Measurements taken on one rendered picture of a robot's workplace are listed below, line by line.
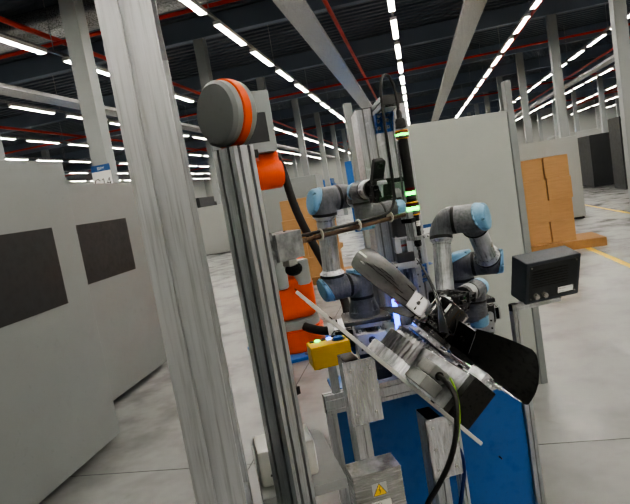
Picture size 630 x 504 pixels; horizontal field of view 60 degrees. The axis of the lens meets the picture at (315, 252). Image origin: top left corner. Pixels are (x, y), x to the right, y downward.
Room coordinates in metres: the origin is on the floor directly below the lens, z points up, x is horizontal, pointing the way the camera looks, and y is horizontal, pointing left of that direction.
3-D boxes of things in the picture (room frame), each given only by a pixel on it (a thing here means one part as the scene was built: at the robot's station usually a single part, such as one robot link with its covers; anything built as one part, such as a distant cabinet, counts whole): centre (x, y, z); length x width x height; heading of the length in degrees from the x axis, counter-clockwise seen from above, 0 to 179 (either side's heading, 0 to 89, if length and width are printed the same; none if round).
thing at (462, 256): (2.63, -0.69, 1.20); 0.13 x 0.12 x 0.14; 65
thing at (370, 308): (2.63, -0.19, 1.09); 0.15 x 0.15 x 0.10
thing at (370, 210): (2.19, -0.23, 1.54); 0.11 x 0.08 x 0.11; 111
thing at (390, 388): (2.21, -0.38, 0.82); 0.90 x 0.04 x 0.08; 101
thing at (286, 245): (1.39, 0.09, 1.54); 0.10 x 0.07 x 0.08; 136
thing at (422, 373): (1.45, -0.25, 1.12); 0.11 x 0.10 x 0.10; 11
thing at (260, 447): (1.54, 0.18, 0.91); 0.17 x 0.16 x 0.11; 101
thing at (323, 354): (2.14, 0.01, 1.02); 0.16 x 0.10 x 0.11; 101
